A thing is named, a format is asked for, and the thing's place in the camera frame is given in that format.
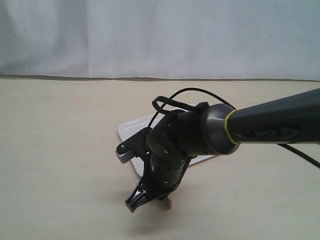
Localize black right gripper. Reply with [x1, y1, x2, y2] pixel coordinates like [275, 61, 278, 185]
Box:
[125, 154, 187, 213]

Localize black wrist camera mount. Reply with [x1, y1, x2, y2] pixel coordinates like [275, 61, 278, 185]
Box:
[115, 127, 150, 164]

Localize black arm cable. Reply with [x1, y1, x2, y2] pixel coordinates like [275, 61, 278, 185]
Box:
[143, 87, 320, 193]

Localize white backdrop curtain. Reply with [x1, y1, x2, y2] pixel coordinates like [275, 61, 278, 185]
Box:
[0, 0, 320, 81]

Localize white rectangular plastic tray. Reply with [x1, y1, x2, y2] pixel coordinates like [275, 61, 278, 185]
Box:
[117, 115, 218, 178]

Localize wooden rack piece with pegs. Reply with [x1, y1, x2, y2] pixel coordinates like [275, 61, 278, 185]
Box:
[160, 196, 173, 211]

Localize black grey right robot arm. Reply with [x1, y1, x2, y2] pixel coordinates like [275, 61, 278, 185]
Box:
[116, 89, 320, 212]

